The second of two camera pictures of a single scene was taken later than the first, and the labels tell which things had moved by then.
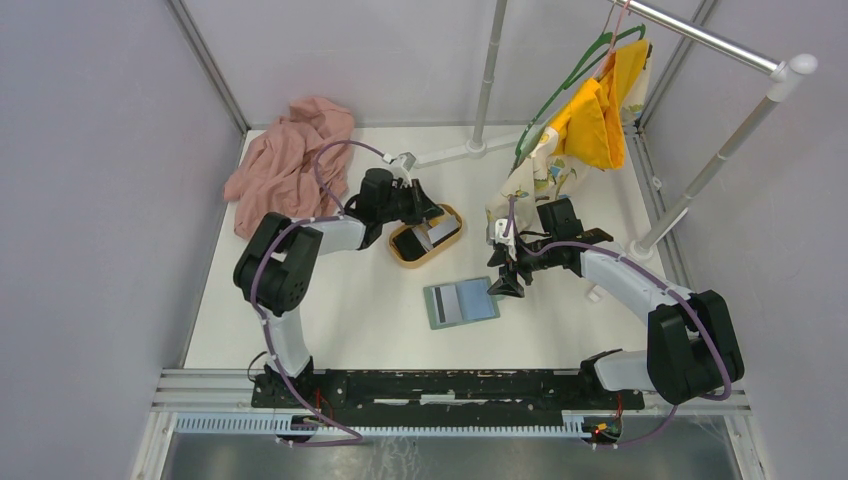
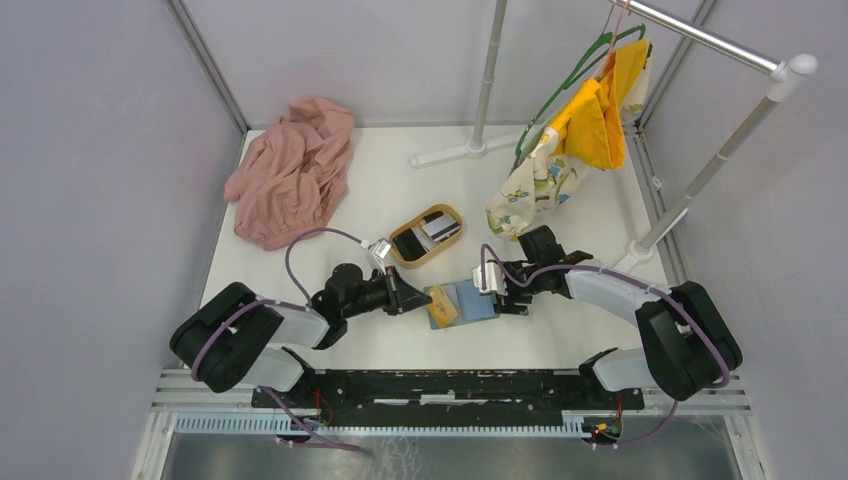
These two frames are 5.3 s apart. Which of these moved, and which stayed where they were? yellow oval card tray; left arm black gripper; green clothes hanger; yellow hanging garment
Moved: left arm black gripper
Stayed: yellow oval card tray; green clothes hanger; yellow hanging garment
